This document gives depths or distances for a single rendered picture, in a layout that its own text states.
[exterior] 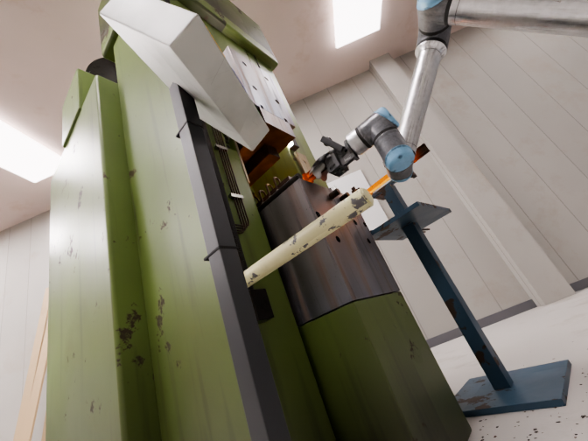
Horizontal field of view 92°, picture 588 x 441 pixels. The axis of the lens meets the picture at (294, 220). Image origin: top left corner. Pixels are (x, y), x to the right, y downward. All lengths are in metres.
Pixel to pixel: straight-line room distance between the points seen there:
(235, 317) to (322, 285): 0.46
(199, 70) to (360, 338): 0.75
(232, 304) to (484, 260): 3.39
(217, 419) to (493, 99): 4.66
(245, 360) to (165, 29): 0.59
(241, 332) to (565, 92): 5.05
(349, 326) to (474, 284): 2.83
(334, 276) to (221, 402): 0.44
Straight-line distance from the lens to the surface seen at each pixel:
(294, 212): 0.98
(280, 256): 0.70
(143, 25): 0.71
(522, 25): 1.26
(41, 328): 4.88
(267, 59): 2.39
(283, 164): 1.62
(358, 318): 0.85
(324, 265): 0.90
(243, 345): 0.48
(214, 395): 0.86
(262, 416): 0.49
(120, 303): 1.18
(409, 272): 3.46
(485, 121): 4.59
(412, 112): 1.20
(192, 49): 0.64
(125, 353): 1.14
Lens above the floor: 0.39
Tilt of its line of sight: 24 degrees up
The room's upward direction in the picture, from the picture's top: 22 degrees counter-clockwise
